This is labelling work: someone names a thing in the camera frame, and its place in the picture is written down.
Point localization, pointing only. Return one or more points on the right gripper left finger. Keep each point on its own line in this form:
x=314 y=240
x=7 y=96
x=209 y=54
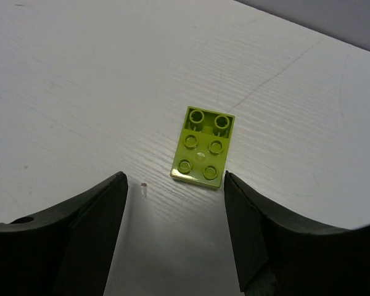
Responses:
x=66 y=249

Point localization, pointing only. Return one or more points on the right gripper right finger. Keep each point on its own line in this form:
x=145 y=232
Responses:
x=280 y=252

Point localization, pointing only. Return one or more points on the yellow-green lego brick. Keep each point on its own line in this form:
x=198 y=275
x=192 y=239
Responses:
x=202 y=148

